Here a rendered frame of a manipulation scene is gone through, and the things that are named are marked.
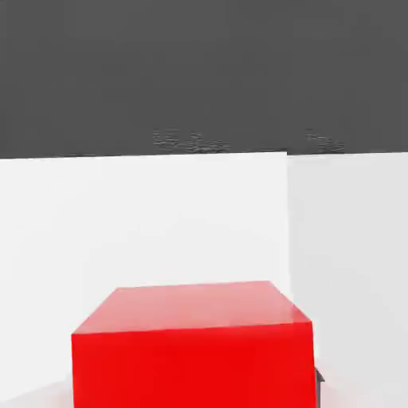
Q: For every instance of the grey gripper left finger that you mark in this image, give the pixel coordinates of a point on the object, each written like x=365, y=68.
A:
x=51, y=397

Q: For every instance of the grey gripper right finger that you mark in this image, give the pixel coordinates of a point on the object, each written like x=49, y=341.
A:
x=320, y=387

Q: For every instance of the small red cube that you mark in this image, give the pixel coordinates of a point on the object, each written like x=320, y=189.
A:
x=194, y=366

